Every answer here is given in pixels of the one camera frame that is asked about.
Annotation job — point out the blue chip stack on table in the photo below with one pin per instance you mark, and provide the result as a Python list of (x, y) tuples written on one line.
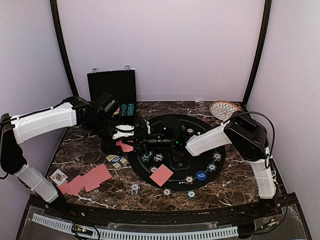
[(135, 189)]

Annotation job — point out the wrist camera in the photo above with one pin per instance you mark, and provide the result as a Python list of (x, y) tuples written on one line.
[(108, 105), (171, 125)]

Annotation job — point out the brown poker chip stack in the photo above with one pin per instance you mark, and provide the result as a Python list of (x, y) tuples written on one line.
[(166, 193)]

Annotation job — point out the face-up queen card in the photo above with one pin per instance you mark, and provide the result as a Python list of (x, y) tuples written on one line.
[(58, 177)]

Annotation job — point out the gold card box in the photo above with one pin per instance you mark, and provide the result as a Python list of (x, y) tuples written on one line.
[(118, 162)]

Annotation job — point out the spilled red cards on table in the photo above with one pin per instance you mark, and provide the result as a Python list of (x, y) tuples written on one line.
[(90, 181)]

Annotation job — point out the black poker chip case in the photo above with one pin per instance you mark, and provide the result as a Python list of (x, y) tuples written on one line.
[(121, 84)]

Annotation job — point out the teal and blue chip row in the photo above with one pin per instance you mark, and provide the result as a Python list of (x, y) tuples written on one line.
[(130, 109)]

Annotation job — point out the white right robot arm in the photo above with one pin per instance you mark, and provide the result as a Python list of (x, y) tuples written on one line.
[(247, 138)]

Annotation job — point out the white slotted cable duct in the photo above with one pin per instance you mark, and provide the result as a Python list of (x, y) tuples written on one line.
[(118, 231)]

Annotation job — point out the round black poker mat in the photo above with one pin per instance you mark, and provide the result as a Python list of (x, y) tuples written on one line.
[(181, 165)]

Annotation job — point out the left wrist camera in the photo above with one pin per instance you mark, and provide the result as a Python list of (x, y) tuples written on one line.
[(108, 105)]

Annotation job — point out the blue tan chip stack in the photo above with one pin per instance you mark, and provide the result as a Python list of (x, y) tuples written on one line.
[(158, 157), (216, 157)]

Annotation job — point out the green and blue chip row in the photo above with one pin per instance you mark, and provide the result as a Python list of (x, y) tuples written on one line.
[(124, 109)]

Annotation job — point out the red cards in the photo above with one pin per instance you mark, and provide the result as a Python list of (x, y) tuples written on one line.
[(161, 175), (90, 181)]

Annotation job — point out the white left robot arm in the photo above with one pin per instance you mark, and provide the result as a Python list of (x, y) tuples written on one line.
[(19, 131)]

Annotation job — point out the black right frame post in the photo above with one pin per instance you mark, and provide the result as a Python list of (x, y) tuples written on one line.
[(258, 53)]

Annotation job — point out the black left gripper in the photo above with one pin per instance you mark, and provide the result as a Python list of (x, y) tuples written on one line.
[(110, 148)]

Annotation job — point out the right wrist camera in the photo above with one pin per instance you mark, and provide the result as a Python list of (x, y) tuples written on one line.
[(171, 125)]

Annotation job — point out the red card deck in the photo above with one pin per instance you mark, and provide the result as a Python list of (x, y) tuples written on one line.
[(122, 147)]

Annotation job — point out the blue round blind button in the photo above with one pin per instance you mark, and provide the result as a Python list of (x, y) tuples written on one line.
[(201, 175)]

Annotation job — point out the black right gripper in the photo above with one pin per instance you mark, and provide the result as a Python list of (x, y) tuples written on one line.
[(139, 139)]

